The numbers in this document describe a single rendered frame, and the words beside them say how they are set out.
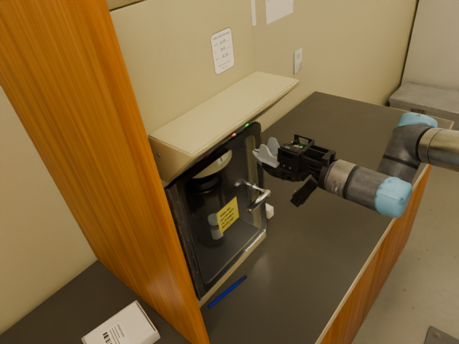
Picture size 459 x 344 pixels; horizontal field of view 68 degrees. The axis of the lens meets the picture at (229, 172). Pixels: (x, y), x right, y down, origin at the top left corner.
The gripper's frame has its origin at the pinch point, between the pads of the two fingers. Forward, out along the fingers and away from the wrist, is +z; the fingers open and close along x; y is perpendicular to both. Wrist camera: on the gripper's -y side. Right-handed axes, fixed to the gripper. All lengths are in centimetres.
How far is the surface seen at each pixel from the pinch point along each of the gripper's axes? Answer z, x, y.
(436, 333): -54, -64, -128
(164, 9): 2.4, 17.8, 38.1
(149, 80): 2.4, 23.9, 28.8
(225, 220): 1.3, 13.5, -13.0
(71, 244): 46, 39, -28
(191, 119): -0.9, 19.5, 20.1
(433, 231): -34, -135, -131
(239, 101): -4.1, 9.5, 20.1
